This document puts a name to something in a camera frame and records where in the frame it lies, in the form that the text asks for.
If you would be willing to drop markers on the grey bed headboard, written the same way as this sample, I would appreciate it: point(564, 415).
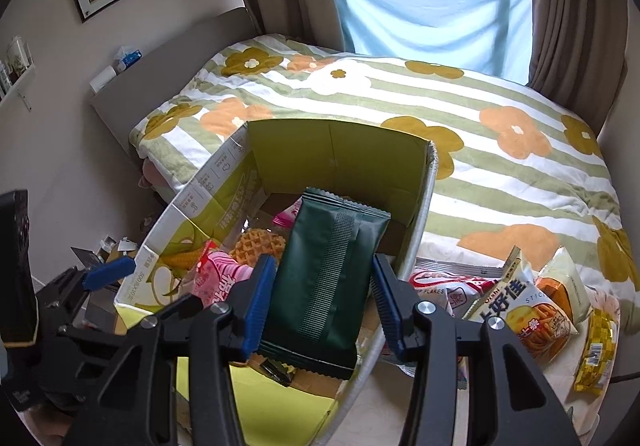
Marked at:
point(165, 71)

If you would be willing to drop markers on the red white snack packet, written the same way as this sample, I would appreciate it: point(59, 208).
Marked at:
point(440, 286)

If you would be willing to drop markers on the green cardboard box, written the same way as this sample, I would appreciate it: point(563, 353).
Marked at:
point(330, 156)

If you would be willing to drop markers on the orange white snack packet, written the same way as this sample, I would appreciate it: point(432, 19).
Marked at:
point(562, 286)

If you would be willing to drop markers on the white paper roll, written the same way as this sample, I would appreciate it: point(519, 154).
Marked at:
point(103, 78)

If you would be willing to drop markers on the blue tissue packet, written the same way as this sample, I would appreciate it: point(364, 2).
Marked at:
point(128, 58)

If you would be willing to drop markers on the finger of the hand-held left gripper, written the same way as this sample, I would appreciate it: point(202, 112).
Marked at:
point(107, 273)

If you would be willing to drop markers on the shiny yellow snack packet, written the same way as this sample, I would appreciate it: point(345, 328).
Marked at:
point(595, 351)

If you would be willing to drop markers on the pink pillow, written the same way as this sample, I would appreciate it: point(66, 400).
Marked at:
point(155, 176)

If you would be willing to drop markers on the yellow white stick snack packet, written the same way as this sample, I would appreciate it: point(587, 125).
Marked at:
point(520, 306)

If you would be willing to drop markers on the pink white snack packet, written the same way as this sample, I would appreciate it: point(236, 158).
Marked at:
point(287, 218)

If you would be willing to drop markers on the floral striped blanket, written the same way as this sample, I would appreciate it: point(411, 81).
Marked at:
point(400, 91)

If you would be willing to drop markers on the light blue cloth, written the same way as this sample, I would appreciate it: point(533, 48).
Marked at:
point(425, 11)

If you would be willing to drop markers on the waffle packet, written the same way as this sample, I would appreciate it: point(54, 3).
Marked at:
point(255, 243)

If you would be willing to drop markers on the white wall shelf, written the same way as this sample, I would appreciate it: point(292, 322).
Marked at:
point(17, 83)

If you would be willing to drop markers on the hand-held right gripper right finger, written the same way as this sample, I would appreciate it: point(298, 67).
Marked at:
point(389, 311)

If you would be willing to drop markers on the dark green snack packet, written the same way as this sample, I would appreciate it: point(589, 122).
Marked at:
point(325, 276)

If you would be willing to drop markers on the patterned container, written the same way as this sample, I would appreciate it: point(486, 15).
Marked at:
point(17, 56)

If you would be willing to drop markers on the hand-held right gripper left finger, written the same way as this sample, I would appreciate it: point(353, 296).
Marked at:
point(260, 308)

